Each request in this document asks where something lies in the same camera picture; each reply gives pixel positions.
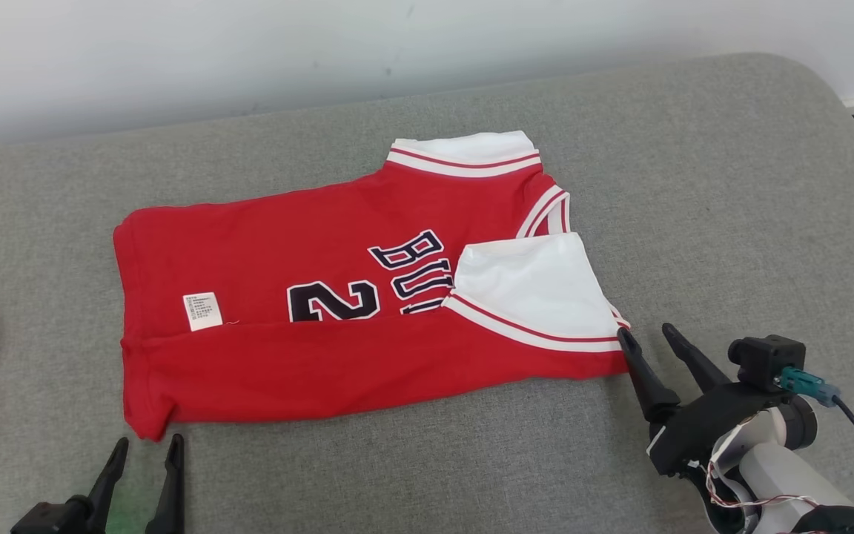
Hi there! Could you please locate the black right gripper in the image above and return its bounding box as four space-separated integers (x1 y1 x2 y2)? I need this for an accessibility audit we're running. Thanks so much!
617 323 791 477

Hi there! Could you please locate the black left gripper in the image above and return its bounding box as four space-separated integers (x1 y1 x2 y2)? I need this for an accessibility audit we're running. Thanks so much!
10 434 185 534

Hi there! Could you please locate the red Bulls basketball jersey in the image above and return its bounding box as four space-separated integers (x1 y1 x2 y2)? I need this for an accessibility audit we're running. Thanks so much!
113 131 632 442

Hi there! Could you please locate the grey fabric sofa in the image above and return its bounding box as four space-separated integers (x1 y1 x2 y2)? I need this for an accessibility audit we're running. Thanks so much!
0 52 854 534

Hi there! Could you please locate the teal cable connector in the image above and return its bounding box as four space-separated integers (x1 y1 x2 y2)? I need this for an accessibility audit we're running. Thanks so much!
779 366 841 407

